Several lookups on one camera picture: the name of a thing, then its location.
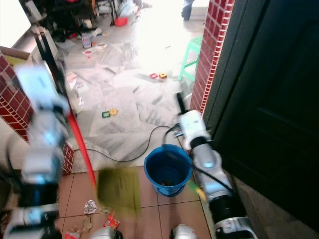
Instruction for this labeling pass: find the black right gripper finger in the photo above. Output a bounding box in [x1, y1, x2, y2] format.
[175, 92, 188, 118]

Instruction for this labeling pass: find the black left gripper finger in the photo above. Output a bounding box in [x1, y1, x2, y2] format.
[32, 27, 53, 66]
[43, 30, 66, 95]

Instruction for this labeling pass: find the red handled olive broom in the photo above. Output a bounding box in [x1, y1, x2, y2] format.
[66, 112, 143, 218]

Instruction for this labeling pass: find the brown cardboard box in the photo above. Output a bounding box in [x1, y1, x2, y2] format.
[0, 46, 31, 69]

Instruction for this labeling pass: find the blue plastic bucket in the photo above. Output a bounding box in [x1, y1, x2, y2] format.
[144, 144, 194, 198]

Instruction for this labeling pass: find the green plastic stool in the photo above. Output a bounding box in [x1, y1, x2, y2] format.
[178, 34, 204, 83]

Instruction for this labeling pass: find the dark wooden door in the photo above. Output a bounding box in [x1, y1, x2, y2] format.
[203, 0, 319, 202]

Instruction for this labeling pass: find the person leg in jeans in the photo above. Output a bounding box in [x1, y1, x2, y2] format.
[181, 0, 197, 21]

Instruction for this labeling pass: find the silver right robot foot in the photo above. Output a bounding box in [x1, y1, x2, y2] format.
[170, 224, 196, 239]

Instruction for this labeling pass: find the silver robot foot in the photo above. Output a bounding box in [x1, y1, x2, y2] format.
[170, 224, 196, 239]
[89, 226, 121, 239]

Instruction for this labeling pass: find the red snack wrapper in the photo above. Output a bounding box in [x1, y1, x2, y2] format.
[104, 211, 122, 230]

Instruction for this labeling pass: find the crumpled white paper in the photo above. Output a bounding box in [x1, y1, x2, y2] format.
[83, 199, 99, 215]

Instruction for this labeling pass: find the silver left robot foot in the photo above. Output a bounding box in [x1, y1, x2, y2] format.
[89, 226, 121, 239]

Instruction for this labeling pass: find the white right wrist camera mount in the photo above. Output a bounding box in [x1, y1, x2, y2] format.
[179, 110, 211, 150]

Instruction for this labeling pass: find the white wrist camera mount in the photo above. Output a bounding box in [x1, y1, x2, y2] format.
[14, 65, 69, 114]
[179, 110, 211, 150]

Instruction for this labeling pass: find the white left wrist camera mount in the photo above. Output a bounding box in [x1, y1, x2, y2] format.
[14, 65, 69, 114]

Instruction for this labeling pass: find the black floor cable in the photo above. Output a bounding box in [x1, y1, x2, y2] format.
[79, 125, 174, 163]

